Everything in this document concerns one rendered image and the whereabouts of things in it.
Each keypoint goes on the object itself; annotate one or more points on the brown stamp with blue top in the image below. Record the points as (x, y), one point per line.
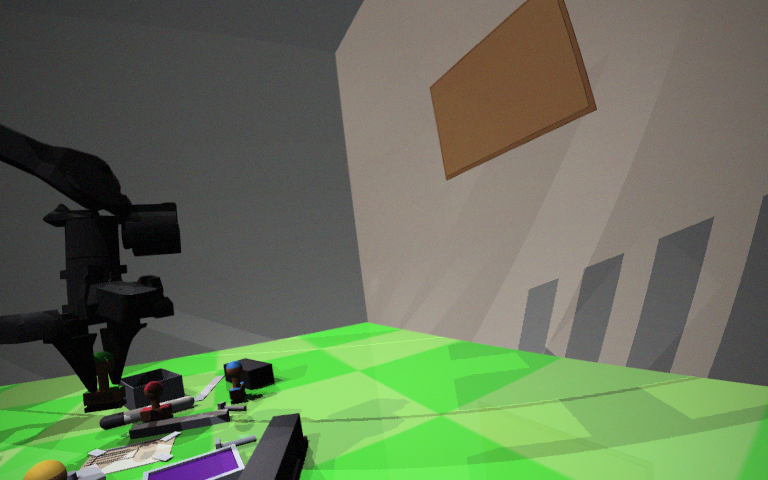
(237, 392)

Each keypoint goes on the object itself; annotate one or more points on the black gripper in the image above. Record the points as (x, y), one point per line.
(68, 333)

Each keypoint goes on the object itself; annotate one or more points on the white flat bar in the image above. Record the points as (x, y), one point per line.
(208, 388)

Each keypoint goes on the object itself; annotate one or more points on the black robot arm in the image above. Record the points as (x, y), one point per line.
(149, 229)

